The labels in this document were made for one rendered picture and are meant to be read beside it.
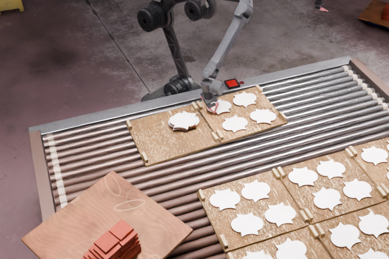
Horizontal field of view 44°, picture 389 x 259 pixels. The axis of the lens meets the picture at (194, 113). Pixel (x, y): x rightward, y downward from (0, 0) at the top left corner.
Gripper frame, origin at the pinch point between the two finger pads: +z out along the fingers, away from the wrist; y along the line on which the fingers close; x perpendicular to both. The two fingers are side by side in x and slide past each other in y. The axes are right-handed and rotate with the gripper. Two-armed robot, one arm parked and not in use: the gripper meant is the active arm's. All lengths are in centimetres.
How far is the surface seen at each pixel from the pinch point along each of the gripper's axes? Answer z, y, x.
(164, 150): -4.8, -19.5, 35.4
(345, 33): 134, 163, -208
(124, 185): -20, -44, 60
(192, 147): -1.8, -23.5, 21.4
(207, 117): 0.9, -4.8, 4.9
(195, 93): 2.7, 20.1, 1.9
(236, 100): 3.8, 1.1, -15.9
